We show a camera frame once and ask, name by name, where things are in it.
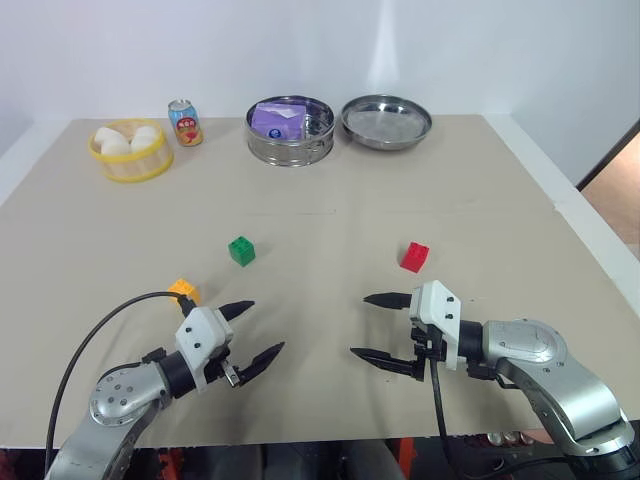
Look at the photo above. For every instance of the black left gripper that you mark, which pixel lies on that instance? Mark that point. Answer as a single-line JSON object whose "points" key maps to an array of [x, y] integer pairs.
{"points": [[231, 374]]}

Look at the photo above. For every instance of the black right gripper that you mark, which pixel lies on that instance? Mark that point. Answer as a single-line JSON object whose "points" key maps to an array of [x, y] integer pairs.
{"points": [[431, 347]]}

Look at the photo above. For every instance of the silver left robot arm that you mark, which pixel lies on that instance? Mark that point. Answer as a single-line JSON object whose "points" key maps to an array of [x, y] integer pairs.
{"points": [[115, 395]]}

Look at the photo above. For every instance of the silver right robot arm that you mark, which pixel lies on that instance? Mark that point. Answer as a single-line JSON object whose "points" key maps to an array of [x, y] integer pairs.
{"points": [[550, 360]]}

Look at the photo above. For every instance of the red toy brick block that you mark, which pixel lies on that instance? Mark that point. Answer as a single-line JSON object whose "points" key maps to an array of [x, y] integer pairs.
{"points": [[414, 256]]}

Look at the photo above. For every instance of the yellow toy brick block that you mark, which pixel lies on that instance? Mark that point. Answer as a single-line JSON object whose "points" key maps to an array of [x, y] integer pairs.
{"points": [[181, 287]]}

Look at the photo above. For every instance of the green toy brick block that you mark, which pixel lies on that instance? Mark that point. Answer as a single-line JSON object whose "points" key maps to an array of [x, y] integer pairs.
{"points": [[241, 250]]}

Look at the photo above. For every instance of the round steel steamer pot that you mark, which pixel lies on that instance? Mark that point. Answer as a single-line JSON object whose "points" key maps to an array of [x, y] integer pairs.
{"points": [[290, 152]]}

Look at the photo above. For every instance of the yellow steamer basket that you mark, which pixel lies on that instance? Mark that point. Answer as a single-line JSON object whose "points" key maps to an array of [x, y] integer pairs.
{"points": [[131, 167]]}

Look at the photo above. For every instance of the round steel plate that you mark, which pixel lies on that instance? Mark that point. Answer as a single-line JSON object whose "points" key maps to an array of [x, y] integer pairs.
{"points": [[386, 122]]}

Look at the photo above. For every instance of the purple packet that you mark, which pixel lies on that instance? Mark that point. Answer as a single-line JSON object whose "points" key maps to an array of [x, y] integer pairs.
{"points": [[272, 122]]}

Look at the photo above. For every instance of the blue orange drink can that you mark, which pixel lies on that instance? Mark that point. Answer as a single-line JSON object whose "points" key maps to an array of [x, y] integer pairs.
{"points": [[186, 125]]}

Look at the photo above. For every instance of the white steamed bun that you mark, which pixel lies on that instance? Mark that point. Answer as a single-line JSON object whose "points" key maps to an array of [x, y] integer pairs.
{"points": [[116, 146], [107, 136], [143, 137]]}

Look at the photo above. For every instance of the dark edged brown board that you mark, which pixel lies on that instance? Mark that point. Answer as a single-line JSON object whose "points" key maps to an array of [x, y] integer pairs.
{"points": [[607, 155]]}

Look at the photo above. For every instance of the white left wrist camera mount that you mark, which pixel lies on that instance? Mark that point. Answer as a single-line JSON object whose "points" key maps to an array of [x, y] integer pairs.
{"points": [[200, 335]]}

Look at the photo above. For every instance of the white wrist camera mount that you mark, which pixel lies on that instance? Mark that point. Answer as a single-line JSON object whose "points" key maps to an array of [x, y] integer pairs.
{"points": [[440, 310], [200, 335]]}

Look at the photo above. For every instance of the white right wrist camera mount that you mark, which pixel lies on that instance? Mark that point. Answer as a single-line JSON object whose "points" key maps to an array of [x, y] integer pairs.
{"points": [[440, 310]]}

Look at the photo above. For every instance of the orange frame part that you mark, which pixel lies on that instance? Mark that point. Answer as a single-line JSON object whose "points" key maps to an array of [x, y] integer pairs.
{"points": [[169, 462], [406, 457]]}

